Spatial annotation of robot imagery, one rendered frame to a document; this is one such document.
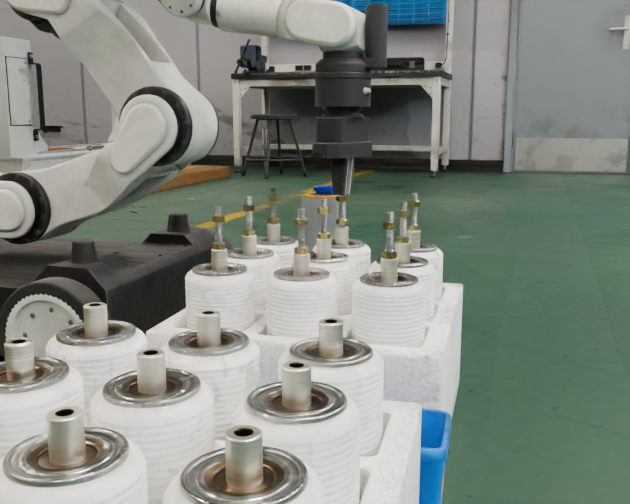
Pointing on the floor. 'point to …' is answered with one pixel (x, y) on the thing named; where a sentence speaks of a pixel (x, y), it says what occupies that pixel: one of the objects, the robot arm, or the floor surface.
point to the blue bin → (433, 454)
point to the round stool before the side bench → (269, 143)
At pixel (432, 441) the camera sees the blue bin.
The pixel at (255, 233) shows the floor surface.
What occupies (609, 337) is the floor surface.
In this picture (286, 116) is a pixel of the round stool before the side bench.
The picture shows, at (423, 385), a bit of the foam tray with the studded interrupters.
